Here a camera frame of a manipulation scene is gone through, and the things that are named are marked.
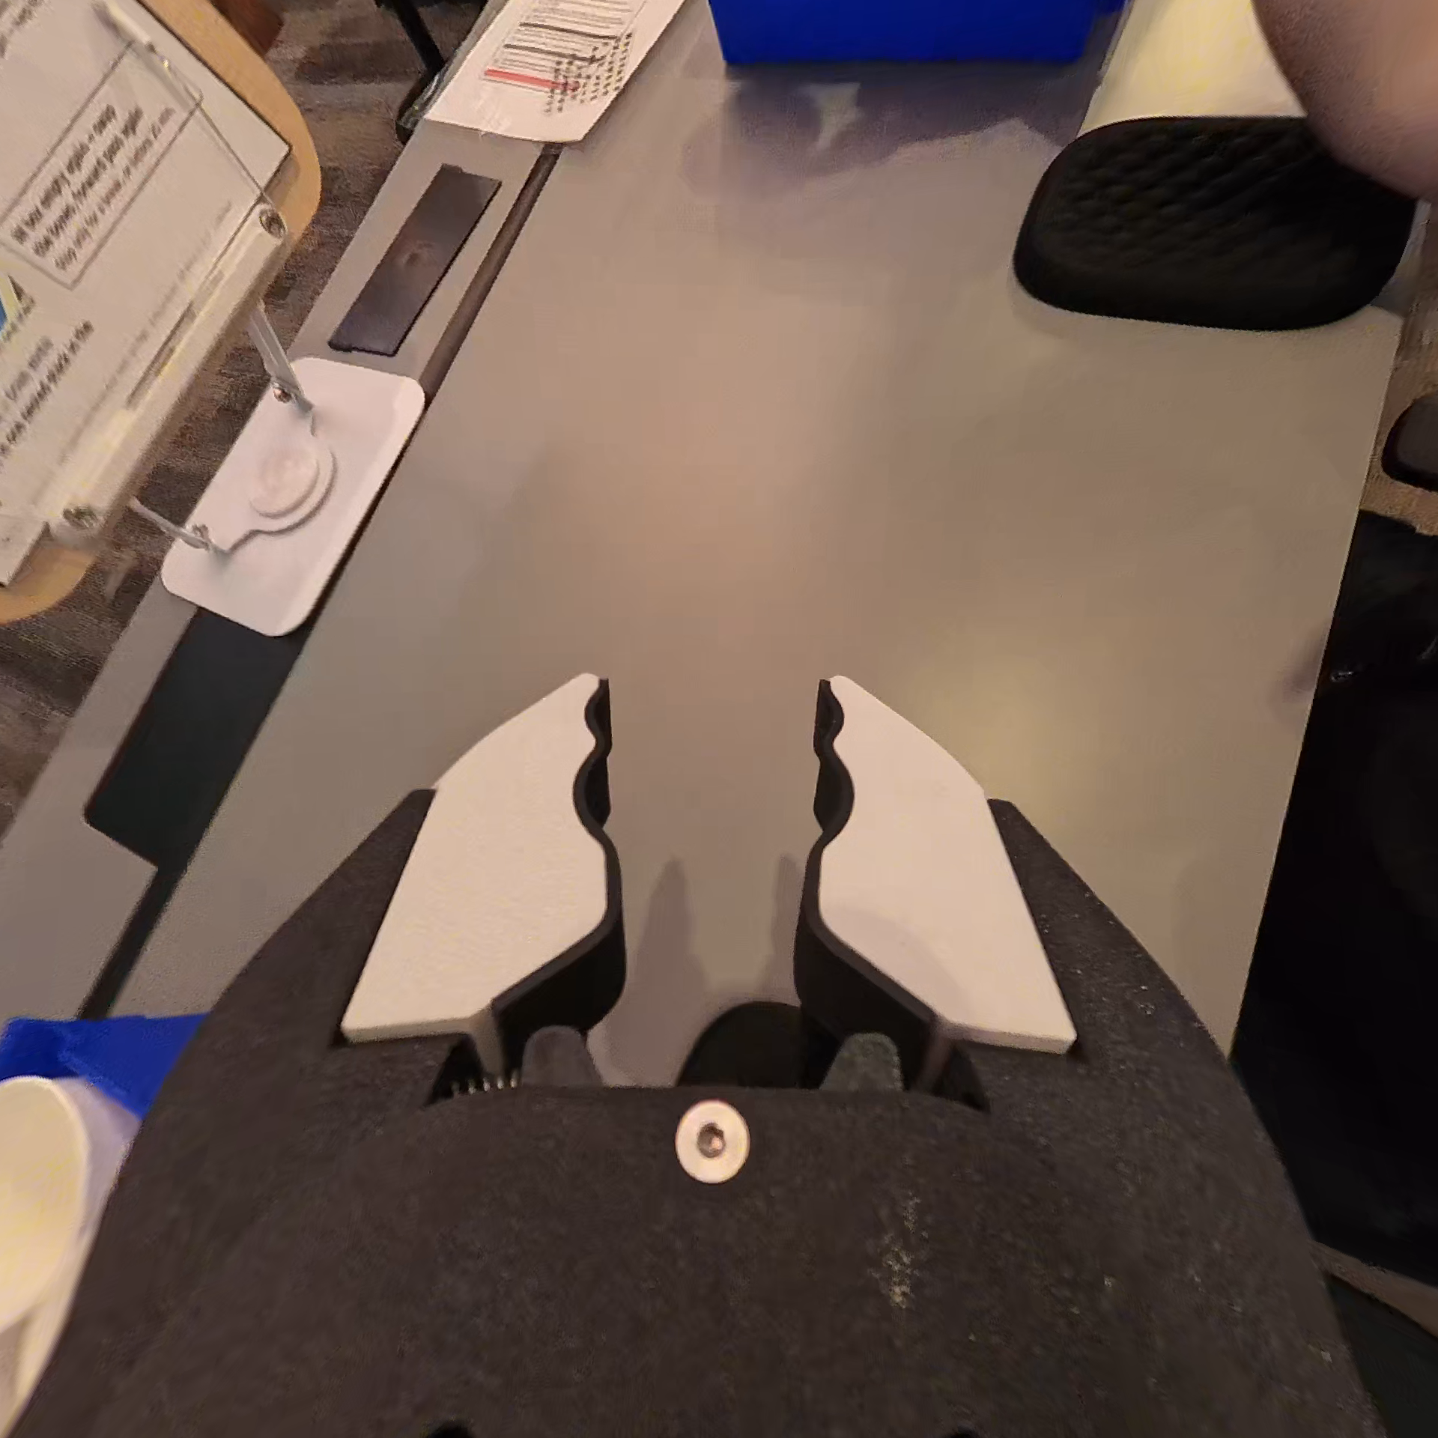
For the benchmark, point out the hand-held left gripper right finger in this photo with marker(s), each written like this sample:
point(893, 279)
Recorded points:
point(943, 909)

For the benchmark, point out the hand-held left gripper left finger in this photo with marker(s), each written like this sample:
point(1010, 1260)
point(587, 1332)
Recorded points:
point(495, 886)

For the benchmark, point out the blue plastic bin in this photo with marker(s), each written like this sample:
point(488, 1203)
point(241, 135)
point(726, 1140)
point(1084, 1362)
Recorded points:
point(101, 1056)
point(899, 27)

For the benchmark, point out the white paper cup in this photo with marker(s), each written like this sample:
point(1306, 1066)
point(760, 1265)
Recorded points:
point(32, 1179)

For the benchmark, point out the person's right forearm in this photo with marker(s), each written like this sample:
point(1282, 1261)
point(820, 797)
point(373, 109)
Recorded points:
point(1369, 78)

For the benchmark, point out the person's dark clothing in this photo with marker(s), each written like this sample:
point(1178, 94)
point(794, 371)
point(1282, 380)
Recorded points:
point(1347, 898)

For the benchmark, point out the white stand base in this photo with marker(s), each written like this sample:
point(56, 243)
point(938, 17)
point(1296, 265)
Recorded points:
point(303, 494)

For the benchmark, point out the black wrist rest pad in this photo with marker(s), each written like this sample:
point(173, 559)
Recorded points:
point(1214, 224)

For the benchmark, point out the wooden instruction board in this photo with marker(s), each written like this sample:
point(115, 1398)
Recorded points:
point(111, 224)

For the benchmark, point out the laminated paper sheet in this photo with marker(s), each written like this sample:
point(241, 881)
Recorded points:
point(561, 66)

